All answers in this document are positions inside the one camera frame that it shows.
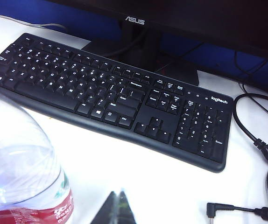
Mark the black ASUS monitor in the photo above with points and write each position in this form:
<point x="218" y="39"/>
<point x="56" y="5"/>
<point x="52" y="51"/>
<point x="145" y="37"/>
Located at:
<point x="194" y="16"/>

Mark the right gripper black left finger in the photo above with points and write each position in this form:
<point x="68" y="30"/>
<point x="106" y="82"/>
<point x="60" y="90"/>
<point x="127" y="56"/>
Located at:
<point x="108" y="210"/>

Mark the black Logitech keyboard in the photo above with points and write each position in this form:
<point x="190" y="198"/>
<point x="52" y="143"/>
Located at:
<point x="115" y="100"/>

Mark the clear plastic water bottle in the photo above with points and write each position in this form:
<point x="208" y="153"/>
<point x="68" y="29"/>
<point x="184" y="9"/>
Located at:
<point x="19" y="151"/>

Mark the black monitor stand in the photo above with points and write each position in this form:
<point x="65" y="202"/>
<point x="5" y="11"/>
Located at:
<point x="148" y="51"/>

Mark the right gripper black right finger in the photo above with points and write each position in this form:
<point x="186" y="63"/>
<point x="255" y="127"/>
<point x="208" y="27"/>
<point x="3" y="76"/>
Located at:
<point x="125" y="210"/>

